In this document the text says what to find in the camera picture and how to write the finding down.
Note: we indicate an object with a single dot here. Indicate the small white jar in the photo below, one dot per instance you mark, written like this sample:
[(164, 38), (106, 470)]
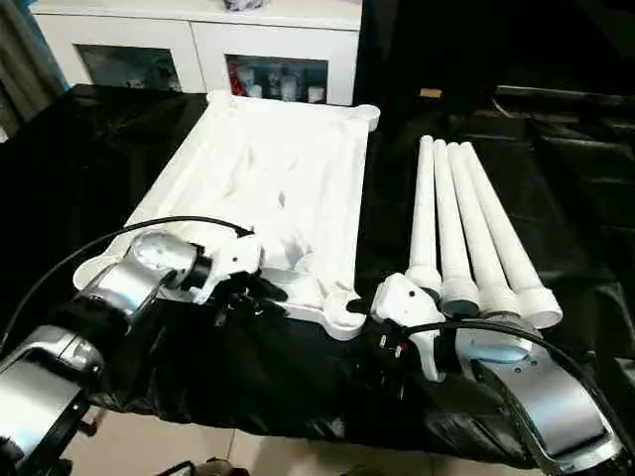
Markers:
[(255, 90), (315, 94), (288, 88)]

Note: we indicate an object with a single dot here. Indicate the white glass door cabinet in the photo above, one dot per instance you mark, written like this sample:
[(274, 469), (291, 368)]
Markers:
[(198, 39)]

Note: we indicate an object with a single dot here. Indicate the black mat cover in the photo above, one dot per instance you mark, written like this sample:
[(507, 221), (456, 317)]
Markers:
[(570, 223)]

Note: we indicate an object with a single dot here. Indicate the small tan block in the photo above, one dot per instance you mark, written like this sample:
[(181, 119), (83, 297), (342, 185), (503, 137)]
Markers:
[(430, 92)]

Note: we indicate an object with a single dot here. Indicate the white plastic table top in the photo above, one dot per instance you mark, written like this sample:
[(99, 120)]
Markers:
[(258, 163)]

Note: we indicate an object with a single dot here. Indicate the dark metal bar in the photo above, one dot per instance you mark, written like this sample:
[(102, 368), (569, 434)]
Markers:
[(570, 99)]

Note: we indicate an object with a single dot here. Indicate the dark robot waist part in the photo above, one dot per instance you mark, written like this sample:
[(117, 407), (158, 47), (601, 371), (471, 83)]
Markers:
[(218, 467)]

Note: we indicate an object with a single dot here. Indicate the white plastic table leg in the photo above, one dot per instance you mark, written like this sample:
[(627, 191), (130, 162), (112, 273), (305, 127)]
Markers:
[(424, 208), (501, 223), (476, 223), (449, 223)]

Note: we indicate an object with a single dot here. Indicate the grey curtain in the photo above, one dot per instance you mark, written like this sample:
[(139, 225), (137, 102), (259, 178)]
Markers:
[(25, 59)]

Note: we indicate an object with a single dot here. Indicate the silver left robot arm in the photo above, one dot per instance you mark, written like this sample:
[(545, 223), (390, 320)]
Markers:
[(129, 287)]

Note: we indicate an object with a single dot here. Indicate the dark speckled object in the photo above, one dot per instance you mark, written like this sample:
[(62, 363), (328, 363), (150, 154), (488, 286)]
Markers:
[(245, 4)]

